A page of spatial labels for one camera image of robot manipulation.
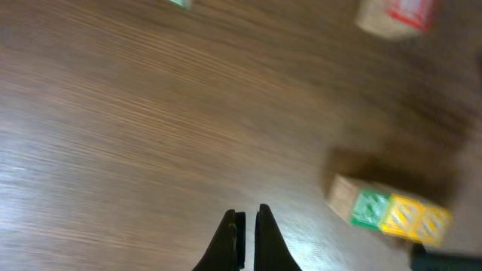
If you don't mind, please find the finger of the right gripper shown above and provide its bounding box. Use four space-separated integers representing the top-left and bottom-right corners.
410 244 482 271

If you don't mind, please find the yellow block edge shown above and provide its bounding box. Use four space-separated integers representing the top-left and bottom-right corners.
378 193 423 239

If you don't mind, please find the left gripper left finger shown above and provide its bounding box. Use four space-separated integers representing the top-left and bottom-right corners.
193 209 246 271

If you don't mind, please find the green block R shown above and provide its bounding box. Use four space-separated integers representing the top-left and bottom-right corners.
326 175 390 231

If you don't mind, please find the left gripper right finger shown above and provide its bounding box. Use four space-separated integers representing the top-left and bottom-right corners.
254 204 301 271

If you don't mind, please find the red block 3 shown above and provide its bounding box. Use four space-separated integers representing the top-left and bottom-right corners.
355 0 437 41

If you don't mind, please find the wooden block blue side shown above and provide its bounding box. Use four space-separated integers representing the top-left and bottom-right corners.
169 0 193 9

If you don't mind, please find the yellow block S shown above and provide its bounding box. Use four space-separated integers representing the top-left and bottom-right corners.
408 205 453 246

